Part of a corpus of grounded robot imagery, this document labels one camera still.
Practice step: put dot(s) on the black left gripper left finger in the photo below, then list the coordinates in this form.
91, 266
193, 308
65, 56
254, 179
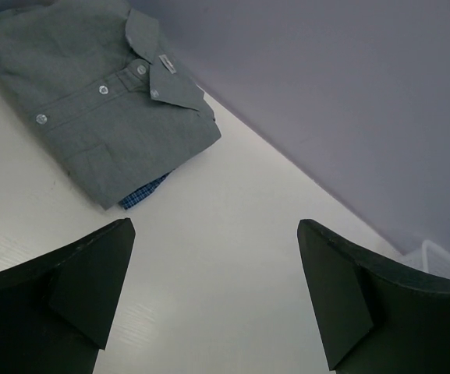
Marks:
57, 310

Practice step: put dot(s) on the white plastic mesh basket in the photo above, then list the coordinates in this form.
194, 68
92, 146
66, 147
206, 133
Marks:
429, 258

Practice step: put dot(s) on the folded grey button shirt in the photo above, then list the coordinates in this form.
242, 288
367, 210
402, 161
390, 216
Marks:
99, 83

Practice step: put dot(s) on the folded blue plaid shirt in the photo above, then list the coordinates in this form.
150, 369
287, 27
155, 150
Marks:
142, 193

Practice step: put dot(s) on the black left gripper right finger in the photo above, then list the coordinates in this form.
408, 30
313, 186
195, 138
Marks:
374, 314

